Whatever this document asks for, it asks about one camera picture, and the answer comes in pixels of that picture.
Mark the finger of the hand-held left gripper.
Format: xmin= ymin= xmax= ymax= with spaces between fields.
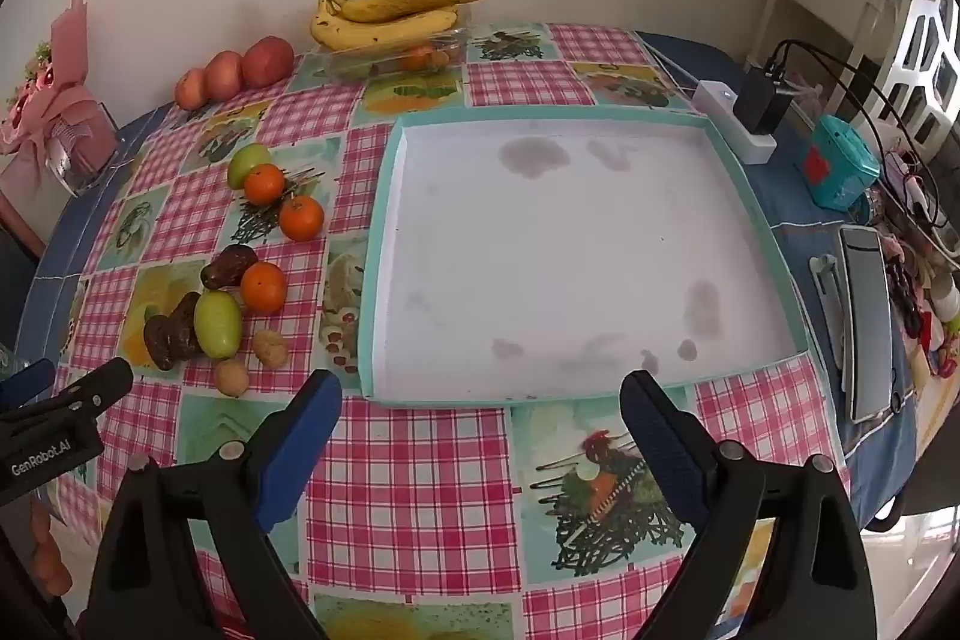
xmin=0 ymin=359 xmax=57 ymax=412
xmin=15 ymin=356 xmax=134 ymax=431

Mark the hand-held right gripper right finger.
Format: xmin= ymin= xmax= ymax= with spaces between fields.
xmin=619 ymin=370 xmax=878 ymax=640

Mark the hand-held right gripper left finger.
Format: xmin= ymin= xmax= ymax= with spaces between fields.
xmin=79 ymin=368 xmax=344 ymax=640

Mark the white tray with teal rim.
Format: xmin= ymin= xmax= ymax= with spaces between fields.
xmin=358 ymin=111 xmax=809 ymax=407

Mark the person's left hand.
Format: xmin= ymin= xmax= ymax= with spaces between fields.
xmin=28 ymin=497 xmax=74 ymax=600

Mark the pink checked picture tablecloth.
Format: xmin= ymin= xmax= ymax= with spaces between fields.
xmin=19 ymin=21 xmax=852 ymax=640

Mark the clear glass vase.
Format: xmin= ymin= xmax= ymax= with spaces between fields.
xmin=41 ymin=107 xmax=125 ymax=199

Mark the grey oblong case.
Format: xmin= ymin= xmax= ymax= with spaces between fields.
xmin=836 ymin=225 xmax=901 ymax=423

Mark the pink paper bouquet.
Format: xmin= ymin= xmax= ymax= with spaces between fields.
xmin=0 ymin=0 xmax=121 ymax=199

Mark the clutter of small items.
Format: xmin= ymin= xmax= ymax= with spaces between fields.
xmin=877 ymin=145 xmax=960 ymax=386

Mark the small red apple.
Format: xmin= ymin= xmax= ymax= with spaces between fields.
xmin=174 ymin=68 xmax=209 ymax=111

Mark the teal box with red label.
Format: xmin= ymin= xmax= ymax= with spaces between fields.
xmin=802 ymin=113 xmax=882 ymax=211

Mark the white power strip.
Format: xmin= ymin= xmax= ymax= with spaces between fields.
xmin=690 ymin=79 xmax=779 ymax=165

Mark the black charger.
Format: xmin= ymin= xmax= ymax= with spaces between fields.
xmin=732 ymin=62 xmax=797 ymax=137

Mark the large red apple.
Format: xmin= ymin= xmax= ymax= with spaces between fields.
xmin=240 ymin=35 xmax=296 ymax=88

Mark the clear plastic fruit container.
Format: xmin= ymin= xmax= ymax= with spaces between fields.
xmin=319 ymin=2 xmax=473 ymax=82

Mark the white lattice screen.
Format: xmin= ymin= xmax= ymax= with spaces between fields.
xmin=874 ymin=0 xmax=960 ymax=154

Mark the black cable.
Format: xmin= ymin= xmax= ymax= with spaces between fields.
xmin=765 ymin=38 xmax=946 ymax=236

